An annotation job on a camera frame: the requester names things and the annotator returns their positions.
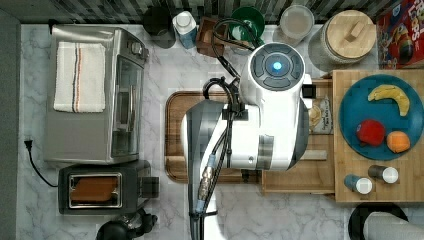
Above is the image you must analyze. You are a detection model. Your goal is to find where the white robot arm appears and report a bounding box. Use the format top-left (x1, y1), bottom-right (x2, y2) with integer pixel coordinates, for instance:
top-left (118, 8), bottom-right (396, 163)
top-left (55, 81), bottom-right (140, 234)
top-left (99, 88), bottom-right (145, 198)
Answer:
top-left (181, 42), bottom-right (312, 240)

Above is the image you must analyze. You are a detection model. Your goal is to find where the bamboo drawer cabinet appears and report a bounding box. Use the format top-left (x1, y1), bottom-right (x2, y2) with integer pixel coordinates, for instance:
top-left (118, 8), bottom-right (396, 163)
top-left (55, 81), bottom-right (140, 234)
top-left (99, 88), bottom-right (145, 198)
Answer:
top-left (332, 69), bottom-right (424, 203)

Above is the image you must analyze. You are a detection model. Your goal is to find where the brown wooden tray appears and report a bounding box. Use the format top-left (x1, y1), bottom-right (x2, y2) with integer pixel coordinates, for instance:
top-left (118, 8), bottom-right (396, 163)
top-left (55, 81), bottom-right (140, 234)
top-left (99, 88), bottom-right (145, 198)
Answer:
top-left (164, 91), bottom-right (261, 184)

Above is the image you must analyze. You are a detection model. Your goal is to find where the small brown wooden box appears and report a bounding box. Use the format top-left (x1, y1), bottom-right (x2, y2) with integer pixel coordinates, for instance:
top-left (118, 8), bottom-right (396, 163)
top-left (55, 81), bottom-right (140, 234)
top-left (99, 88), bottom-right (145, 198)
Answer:
top-left (196, 16), bottom-right (228, 58)

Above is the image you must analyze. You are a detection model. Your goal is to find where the white blue milk bottle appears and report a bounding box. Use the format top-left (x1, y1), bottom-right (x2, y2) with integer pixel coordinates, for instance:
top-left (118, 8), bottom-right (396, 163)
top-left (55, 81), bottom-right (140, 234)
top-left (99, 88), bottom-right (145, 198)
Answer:
top-left (173, 11), bottom-right (197, 49)

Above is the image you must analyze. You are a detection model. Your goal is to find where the green bowl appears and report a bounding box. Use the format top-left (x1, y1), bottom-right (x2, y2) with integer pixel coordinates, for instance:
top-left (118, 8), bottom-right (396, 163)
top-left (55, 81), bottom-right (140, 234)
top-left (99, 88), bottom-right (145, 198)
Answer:
top-left (229, 6), bottom-right (265, 41)

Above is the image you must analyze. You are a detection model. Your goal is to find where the stainless toaster oven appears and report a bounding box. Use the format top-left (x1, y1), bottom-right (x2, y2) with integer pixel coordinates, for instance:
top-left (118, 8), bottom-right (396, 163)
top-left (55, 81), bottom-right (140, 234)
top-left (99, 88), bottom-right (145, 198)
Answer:
top-left (43, 25), bottom-right (148, 165)

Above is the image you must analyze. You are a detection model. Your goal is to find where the white chips bag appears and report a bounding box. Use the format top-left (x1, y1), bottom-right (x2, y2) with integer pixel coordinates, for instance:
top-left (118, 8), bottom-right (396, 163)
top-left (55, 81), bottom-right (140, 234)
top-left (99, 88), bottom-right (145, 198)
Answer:
top-left (308, 96), bottom-right (333, 134)

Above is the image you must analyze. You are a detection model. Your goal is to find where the black mug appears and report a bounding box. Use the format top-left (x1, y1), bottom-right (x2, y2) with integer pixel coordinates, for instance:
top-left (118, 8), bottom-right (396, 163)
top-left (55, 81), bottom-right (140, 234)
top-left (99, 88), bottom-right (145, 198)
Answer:
top-left (143, 7), bottom-right (176, 49)

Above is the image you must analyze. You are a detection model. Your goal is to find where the black kettle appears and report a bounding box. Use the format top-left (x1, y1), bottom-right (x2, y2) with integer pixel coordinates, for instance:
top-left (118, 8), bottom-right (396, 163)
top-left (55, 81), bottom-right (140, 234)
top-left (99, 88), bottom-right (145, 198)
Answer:
top-left (95, 208), bottom-right (158, 240)

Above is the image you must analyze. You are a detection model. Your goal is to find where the black slot toaster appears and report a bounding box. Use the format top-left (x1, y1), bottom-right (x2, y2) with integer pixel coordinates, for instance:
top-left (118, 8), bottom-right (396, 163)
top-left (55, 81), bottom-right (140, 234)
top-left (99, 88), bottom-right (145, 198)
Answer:
top-left (58, 160), bottom-right (159, 215)

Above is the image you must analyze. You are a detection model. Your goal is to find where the clear plastic lidded container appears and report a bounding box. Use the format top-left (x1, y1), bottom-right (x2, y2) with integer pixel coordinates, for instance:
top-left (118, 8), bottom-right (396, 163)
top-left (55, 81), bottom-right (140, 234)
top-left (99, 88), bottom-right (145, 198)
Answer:
top-left (273, 5), bottom-right (315, 47)

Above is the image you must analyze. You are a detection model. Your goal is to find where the white striped dish towel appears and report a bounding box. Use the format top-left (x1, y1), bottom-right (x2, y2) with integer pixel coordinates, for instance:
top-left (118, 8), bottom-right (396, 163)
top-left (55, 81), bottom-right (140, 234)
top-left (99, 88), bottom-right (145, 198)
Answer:
top-left (53, 42), bottom-right (106, 113)

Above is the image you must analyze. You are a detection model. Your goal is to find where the blue round plate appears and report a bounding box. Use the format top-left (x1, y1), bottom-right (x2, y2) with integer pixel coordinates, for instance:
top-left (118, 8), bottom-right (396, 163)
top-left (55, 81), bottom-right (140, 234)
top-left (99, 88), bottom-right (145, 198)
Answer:
top-left (339, 74), bottom-right (423, 161)

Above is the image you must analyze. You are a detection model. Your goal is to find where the red apple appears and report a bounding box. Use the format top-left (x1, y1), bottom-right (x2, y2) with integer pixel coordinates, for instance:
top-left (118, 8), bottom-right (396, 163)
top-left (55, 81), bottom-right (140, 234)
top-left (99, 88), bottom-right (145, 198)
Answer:
top-left (356, 119), bottom-right (386, 147)

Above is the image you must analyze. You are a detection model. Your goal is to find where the jar with wooden lid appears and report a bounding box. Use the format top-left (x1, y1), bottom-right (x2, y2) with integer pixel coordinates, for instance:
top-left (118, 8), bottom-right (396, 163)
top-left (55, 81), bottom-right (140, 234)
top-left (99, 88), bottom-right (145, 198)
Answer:
top-left (308, 10), bottom-right (377, 72)

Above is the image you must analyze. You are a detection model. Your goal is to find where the blue shaker white cap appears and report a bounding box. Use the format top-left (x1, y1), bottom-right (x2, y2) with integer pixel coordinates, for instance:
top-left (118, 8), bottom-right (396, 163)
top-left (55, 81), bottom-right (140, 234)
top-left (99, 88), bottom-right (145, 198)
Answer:
top-left (344, 174), bottom-right (373, 195)

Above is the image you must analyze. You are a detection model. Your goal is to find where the paper towel roll holder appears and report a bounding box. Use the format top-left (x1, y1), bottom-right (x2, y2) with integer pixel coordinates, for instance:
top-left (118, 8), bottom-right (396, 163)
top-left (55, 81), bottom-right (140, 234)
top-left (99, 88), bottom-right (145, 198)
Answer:
top-left (348, 203), bottom-right (424, 240)

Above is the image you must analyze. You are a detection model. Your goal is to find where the yellow banana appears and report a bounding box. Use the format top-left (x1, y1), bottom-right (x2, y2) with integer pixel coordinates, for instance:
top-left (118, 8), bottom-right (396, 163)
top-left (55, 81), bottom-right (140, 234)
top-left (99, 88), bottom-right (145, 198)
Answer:
top-left (368, 84), bottom-right (410, 117)

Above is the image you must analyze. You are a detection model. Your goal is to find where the grey shaker white cap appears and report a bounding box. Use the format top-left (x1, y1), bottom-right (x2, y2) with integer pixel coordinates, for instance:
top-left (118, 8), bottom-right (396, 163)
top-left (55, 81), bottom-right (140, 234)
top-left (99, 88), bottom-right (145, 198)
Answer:
top-left (368, 165), bottom-right (399, 184)

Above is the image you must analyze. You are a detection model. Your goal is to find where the orange fruit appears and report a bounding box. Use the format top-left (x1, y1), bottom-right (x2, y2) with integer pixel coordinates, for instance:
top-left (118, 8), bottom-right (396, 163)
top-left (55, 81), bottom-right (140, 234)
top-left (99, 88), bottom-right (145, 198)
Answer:
top-left (386, 131), bottom-right (411, 153)

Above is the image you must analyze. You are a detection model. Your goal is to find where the red cereal box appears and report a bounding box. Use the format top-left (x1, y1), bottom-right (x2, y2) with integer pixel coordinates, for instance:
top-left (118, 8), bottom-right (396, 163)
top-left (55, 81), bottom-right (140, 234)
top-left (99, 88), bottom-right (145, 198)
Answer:
top-left (377, 0), bottom-right (424, 69)

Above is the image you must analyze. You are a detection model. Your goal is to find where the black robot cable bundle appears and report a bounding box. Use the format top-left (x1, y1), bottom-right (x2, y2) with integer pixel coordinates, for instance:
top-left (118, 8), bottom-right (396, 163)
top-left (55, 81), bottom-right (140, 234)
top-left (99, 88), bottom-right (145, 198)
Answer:
top-left (188, 18), bottom-right (265, 240)

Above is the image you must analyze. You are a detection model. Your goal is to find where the black power cord plug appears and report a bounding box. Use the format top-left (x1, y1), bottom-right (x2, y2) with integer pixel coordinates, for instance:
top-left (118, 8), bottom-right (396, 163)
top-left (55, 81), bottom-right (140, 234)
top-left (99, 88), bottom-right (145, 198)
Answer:
top-left (23, 139), bottom-right (60, 188)

